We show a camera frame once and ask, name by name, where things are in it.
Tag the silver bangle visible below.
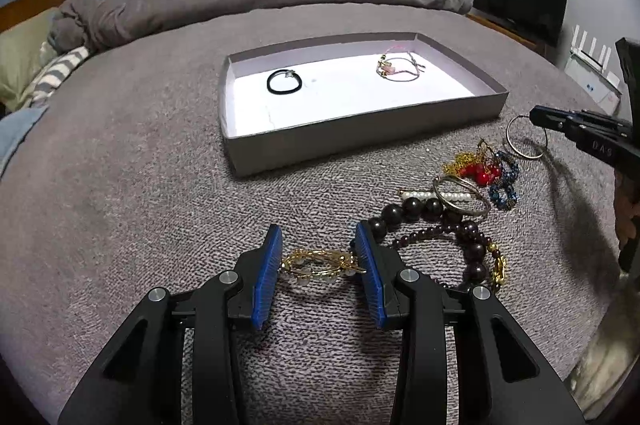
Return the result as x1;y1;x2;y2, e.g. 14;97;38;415
431;175;492;218

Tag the blue bead bracelet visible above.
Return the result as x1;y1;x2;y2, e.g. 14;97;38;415
487;150;521;210

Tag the white router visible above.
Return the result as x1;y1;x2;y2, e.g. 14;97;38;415
570;25;613;66

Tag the black hair tie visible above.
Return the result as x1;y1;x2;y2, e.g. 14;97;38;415
267;68;303;95

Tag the grey cardboard tray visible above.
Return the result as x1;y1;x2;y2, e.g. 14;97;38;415
218;32;509;178

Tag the large dark bead bracelet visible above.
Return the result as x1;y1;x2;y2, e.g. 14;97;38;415
367;196;491;291

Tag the olive pillow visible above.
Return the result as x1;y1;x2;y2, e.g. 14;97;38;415
0;7;61;112

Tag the red bead gold jewelry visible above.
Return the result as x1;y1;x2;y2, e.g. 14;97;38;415
442;139;503;186

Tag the black monitor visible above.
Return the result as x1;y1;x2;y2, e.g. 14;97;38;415
472;0;571;48

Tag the grey bed cover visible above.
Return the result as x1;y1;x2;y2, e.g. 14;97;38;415
0;7;621;425

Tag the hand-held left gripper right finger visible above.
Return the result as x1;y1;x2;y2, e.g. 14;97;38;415
352;221;586;425

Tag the blue cloth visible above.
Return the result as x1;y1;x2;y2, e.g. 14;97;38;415
0;105;50;178

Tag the wooden headboard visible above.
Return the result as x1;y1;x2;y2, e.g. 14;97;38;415
0;0;69;33

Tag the small dark bead bracelet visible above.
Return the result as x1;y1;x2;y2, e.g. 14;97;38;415
390;225;508;293

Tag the striped pillow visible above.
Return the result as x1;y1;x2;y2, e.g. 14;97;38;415
30;46;92;108

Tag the wooden stand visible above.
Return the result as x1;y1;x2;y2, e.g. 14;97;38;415
465;12;556;56

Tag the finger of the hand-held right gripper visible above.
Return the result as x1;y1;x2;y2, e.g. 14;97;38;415
575;109;633;136
530;105;640;166

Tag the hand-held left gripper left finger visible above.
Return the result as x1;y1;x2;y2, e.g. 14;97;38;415
57;224;284;425

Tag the person's right hand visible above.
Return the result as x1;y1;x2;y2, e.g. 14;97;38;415
615;191;640;252

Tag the white box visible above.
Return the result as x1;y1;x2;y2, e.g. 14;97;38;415
565;57;623;116

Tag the pearl hair clip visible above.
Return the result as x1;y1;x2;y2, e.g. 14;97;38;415
400;189;473;202

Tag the gold chain bracelet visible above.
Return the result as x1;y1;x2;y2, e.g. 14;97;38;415
277;249;368;281

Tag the pink cord bracelet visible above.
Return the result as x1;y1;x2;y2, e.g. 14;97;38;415
375;46;427;82

